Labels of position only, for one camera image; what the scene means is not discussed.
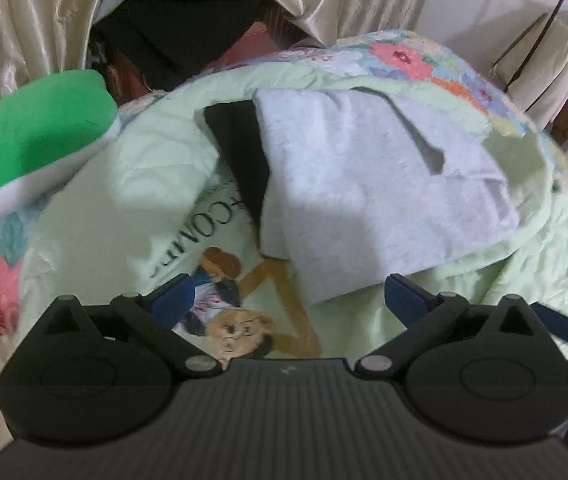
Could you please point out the green plush pillow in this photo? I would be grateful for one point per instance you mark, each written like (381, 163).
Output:
(29, 130)

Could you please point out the black garment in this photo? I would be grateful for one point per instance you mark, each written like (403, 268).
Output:
(239, 150)

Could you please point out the light green printed blanket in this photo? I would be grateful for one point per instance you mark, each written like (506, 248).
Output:
(129, 185)

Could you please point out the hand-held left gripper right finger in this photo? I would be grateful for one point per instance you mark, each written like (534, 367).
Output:
(404, 295)

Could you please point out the grey garment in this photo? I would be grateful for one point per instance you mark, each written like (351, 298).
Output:
(364, 185)

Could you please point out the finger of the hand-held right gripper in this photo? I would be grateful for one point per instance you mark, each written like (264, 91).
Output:
(564, 325)

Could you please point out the beige satin curtain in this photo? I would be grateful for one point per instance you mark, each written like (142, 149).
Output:
(24, 20)

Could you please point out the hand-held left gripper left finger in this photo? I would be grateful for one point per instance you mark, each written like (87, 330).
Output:
(174, 305)

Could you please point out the red cloth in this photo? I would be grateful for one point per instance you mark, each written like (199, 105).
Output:
(254, 45)

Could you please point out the white hanging dress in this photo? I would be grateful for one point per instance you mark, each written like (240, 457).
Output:
(539, 65)

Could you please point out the floral quilt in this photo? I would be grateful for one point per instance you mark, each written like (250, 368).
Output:
(399, 55)

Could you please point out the dark cloth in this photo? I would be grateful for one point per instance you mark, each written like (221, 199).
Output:
(174, 25)

